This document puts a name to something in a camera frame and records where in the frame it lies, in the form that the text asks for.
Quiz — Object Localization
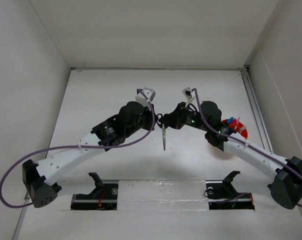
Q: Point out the black handled scissors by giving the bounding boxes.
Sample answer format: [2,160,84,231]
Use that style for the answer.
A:
[156,113,166,151]

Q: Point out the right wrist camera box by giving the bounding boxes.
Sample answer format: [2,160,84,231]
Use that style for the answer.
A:
[182,87,196,107]

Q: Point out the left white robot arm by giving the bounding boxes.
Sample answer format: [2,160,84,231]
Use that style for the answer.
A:
[22,101,156,208]

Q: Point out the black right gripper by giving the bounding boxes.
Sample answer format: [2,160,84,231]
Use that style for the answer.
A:
[158,101,210,132]

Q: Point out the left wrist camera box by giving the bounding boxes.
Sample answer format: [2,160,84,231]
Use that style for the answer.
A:
[135,87,156,106]

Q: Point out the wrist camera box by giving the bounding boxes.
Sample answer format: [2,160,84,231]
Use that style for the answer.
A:
[182,87,196,107]
[135,87,156,106]

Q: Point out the pink black highlighter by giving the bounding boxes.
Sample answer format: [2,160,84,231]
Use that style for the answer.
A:
[229,123,238,128]

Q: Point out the blue black highlighter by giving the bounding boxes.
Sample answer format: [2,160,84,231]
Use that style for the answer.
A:
[226,116,237,124]

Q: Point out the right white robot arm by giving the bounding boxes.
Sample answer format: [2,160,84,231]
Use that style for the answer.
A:
[159,101,302,210]

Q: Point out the black front mounting rail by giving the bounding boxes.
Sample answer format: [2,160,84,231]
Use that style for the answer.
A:
[70,180,255,212]

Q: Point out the orange round organizer container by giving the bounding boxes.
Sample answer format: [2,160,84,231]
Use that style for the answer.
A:
[221,117,248,140]

